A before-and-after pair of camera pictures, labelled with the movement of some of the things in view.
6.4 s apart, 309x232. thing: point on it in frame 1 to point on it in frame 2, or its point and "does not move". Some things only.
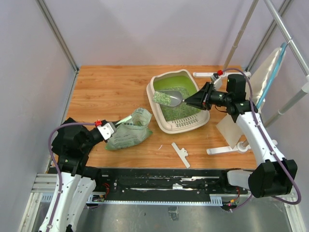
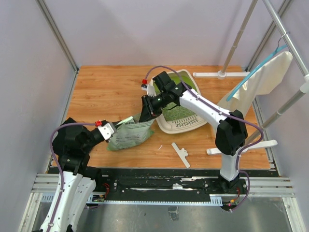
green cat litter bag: x=131 y=131 does not move
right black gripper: x=201 y=99 to x=148 y=111
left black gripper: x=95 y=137 does not move
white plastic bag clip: x=182 y=153 does not move
